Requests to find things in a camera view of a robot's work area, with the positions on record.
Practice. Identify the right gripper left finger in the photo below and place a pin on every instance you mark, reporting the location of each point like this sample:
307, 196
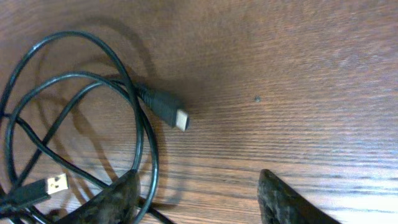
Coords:
114, 205

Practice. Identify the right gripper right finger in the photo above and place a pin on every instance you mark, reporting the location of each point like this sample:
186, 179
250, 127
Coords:
280, 204

